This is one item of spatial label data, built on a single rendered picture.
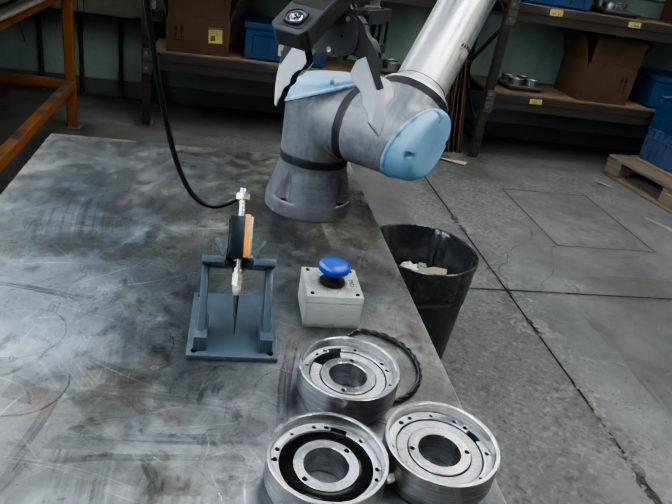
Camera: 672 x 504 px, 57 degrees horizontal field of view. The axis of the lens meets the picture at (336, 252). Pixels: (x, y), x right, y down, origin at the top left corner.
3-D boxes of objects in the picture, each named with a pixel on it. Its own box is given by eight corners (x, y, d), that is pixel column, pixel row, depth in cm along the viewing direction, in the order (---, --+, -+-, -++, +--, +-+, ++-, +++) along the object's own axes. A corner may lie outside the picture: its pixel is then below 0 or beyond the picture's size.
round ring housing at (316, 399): (408, 425, 63) (417, 394, 62) (311, 439, 60) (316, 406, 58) (370, 361, 72) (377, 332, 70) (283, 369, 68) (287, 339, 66)
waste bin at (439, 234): (460, 395, 196) (496, 278, 176) (356, 393, 189) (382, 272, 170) (430, 331, 226) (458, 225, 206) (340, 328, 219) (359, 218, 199)
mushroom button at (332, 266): (347, 305, 77) (354, 270, 75) (316, 303, 77) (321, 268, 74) (342, 288, 81) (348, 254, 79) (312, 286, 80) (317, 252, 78)
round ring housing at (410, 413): (438, 420, 65) (447, 389, 63) (512, 494, 57) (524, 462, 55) (355, 451, 59) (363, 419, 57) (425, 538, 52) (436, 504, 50)
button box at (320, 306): (358, 329, 78) (365, 295, 75) (302, 326, 76) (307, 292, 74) (348, 294, 85) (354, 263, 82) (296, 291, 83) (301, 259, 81)
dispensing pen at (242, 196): (220, 335, 67) (231, 182, 69) (220, 334, 71) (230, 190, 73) (241, 336, 67) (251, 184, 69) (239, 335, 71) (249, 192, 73)
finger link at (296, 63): (297, 101, 84) (339, 53, 79) (272, 108, 80) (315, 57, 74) (283, 83, 84) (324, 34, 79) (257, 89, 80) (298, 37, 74)
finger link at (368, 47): (394, 83, 72) (365, 9, 70) (389, 84, 70) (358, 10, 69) (362, 99, 74) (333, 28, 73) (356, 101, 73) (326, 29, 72)
